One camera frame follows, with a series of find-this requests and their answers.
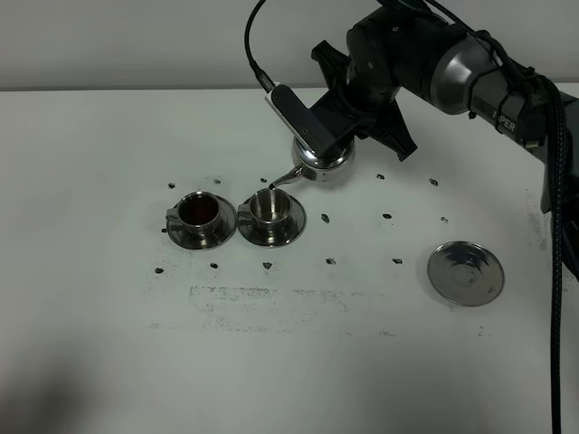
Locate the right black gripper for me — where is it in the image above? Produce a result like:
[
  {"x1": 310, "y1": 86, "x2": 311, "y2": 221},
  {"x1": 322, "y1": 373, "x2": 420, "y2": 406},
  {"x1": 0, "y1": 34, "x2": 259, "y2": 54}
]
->
[{"x1": 311, "y1": 2, "x2": 457, "y2": 161}]

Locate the stainless steel teapot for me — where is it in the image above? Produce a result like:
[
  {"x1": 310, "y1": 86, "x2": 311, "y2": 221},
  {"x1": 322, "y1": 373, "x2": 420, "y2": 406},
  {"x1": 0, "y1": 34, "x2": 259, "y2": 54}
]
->
[{"x1": 269, "y1": 138, "x2": 356, "y2": 189}]

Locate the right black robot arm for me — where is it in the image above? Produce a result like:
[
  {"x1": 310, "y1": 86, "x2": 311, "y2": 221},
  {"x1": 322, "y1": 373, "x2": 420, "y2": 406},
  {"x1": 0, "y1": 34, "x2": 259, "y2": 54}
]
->
[{"x1": 300, "y1": 1, "x2": 578, "y2": 221}]

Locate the teapot steel saucer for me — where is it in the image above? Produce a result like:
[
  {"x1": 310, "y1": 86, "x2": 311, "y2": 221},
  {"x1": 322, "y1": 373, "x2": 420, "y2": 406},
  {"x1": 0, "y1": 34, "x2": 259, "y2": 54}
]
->
[{"x1": 427, "y1": 241, "x2": 505, "y2": 307}]

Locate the right steel teacup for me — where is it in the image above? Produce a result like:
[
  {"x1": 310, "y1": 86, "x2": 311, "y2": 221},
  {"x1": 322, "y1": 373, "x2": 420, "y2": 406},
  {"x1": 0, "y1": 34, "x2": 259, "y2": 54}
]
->
[{"x1": 238, "y1": 188, "x2": 292, "y2": 230}]

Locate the steel teacup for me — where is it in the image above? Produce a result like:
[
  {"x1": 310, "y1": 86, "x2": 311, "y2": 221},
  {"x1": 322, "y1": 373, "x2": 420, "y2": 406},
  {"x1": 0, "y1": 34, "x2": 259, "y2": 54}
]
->
[
  {"x1": 238, "y1": 188, "x2": 292, "y2": 230},
  {"x1": 166, "y1": 191, "x2": 221, "y2": 236}
]

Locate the right steel saucer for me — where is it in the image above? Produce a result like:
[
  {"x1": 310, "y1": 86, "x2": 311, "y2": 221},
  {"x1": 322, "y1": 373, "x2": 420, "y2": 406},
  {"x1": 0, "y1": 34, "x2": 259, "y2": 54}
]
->
[{"x1": 237, "y1": 194, "x2": 307, "y2": 248}]

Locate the left steel teacup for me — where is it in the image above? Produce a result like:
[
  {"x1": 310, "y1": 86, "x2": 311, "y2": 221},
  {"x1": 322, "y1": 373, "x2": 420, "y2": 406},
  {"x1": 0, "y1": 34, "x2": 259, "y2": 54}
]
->
[{"x1": 166, "y1": 191, "x2": 221, "y2": 236}]

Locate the left steel saucer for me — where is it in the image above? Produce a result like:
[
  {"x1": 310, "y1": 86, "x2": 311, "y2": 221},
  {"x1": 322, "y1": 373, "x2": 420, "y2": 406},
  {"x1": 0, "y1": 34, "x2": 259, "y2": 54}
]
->
[{"x1": 166, "y1": 194, "x2": 237, "y2": 250}]

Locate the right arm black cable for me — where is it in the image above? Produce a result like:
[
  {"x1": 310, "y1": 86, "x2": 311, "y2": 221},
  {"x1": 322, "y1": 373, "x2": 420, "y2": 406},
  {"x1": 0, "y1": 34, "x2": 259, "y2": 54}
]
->
[{"x1": 244, "y1": 0, "x2": 579, "y2": 434}]

